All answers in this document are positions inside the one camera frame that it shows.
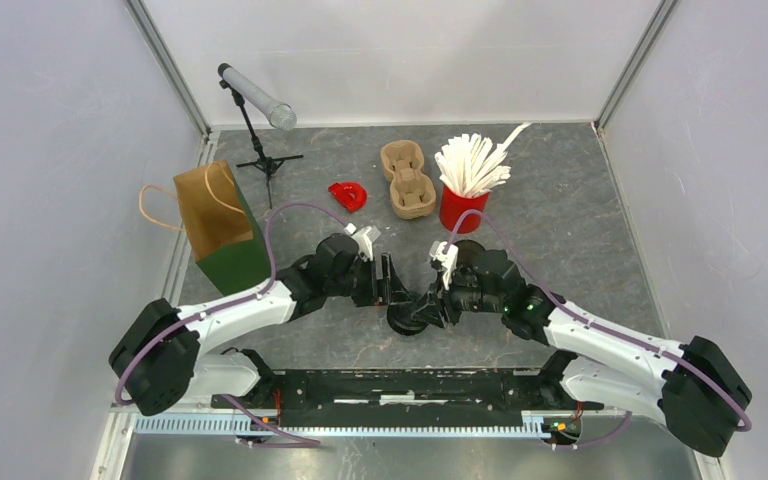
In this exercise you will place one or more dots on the grey microphone on stand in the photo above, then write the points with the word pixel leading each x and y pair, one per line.
pixel 279 115

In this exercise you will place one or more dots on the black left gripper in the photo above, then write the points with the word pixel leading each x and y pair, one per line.
pixel 394 290

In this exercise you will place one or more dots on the dark translucent cup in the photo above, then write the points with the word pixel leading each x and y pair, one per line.
pixel 468 250
pixel 400 319

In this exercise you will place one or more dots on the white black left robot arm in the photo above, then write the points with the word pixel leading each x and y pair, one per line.
pixel 169 354

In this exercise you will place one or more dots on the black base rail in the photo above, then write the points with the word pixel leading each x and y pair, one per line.
pixel 381 398

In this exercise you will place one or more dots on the brown cardboard cup carrier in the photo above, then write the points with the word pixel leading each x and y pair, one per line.
pixel 412 193

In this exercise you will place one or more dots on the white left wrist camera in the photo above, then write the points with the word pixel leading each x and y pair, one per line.
pixel 364 238

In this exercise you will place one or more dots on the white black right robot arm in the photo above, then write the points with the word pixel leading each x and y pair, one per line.
pixel 691 389

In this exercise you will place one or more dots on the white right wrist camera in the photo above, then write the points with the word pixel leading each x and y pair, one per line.
pixel 443 259

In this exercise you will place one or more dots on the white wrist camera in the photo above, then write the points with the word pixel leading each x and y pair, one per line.
pixel 364 238
pixel 443 259

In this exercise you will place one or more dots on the brown paper bag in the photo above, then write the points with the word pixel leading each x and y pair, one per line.
pixel 210 206

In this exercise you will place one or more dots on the red cylindrical straw holder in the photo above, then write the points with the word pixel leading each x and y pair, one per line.
pixel 453 206

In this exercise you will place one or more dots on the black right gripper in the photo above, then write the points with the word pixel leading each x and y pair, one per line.
pixel 433 313

